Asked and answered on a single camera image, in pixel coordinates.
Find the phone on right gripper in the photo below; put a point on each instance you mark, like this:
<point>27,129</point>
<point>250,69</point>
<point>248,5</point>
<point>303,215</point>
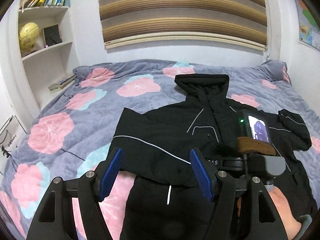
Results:
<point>254,127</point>

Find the black hooded jacket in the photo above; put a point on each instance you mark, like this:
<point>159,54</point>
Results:
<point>165,201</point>

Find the brown striped window blind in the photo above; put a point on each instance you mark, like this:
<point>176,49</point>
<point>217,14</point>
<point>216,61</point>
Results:
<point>238,22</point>

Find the white wall bookshelf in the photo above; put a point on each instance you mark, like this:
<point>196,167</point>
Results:
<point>42,65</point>

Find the right hand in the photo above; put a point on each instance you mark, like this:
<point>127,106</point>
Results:
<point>291,225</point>

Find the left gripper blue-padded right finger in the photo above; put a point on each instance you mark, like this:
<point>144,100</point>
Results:
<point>205,173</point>

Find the black picture frame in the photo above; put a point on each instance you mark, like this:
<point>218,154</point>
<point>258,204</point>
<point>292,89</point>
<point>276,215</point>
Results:
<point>51,35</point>

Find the grey jacket sleeve forearm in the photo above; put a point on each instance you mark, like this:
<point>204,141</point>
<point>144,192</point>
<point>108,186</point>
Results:
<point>305,221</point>

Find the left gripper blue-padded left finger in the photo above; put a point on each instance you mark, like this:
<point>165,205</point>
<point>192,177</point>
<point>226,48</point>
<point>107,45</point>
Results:
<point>107,172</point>

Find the calligraphy poster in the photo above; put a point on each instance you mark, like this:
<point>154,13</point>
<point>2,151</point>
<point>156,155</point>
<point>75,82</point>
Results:
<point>12,133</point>

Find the yellow globe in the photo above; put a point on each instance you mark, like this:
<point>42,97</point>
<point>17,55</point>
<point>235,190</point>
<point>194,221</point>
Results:
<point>28,36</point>

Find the stacked books on shelf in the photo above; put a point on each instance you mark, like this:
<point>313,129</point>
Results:
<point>62,83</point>

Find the grey floral bed blanket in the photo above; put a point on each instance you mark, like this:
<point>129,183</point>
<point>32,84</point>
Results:
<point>73,133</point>

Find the colourful wall map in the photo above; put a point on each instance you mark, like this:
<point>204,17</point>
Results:
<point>308,28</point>

